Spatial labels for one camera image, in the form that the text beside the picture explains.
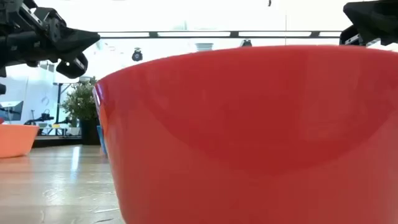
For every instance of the orange mini bowl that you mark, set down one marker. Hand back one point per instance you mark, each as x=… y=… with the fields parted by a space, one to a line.
x=15 y=140

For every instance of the black metal table frame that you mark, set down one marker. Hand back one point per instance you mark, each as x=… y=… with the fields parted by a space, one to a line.
x=56 y=141

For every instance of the potted green plant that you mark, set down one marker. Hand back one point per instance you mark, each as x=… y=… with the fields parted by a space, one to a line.
x=80 y=102

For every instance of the black stand pole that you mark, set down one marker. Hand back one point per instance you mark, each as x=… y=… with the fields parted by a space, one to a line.
x=58 y=105

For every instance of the grey ceiling vent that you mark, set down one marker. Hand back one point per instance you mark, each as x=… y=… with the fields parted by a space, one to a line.
x=204 y=46

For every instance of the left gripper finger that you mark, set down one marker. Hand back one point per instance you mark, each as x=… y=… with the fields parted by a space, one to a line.
x=73 y=67
x=77 y=40

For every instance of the background black robot arm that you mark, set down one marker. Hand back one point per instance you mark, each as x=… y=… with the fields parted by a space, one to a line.
x=40 y=118

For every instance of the computer monitor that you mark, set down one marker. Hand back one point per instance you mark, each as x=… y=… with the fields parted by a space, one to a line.
x=12 y=110

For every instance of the black ceiling light rail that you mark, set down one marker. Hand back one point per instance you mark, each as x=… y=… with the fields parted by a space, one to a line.
x=234 y=34

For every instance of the black ceiling spotlight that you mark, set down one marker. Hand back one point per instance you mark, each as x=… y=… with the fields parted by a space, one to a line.
x=137 y=55
x=246 y=43

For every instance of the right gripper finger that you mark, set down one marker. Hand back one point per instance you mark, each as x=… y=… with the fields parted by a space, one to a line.
x=373 y=18
x=350 y=36

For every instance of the blue mini bowl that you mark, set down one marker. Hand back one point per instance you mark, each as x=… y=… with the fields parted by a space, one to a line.
x=101 y=140

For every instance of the white background table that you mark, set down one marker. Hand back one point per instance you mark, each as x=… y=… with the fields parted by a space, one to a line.
x=59 y=132

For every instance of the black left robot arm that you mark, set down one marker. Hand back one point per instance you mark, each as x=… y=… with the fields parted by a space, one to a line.
x=2 y=89

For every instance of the red mini bowl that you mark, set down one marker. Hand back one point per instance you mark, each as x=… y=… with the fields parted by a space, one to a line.
x=248 y=140

